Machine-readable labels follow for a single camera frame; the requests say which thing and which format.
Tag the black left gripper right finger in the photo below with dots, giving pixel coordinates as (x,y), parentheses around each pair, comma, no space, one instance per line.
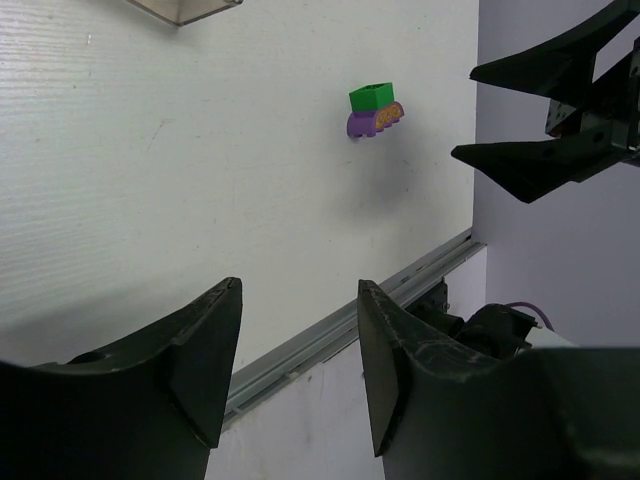
(440,410)

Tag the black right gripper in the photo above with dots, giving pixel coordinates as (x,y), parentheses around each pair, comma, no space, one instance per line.
(593,122)

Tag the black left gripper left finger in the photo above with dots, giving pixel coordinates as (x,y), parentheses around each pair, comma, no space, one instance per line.
(148,406)

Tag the green lego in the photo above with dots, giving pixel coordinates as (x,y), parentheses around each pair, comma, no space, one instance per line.
(372,97)

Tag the purple arched lego brick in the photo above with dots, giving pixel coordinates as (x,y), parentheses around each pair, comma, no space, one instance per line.
(370,123)

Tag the clear container near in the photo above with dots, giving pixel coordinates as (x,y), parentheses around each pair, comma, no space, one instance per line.
(184,12)

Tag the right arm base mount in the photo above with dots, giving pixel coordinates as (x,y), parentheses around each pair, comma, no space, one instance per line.
(496,330)

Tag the aluminium table front rail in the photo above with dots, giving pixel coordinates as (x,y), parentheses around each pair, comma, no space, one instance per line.
(271,372)

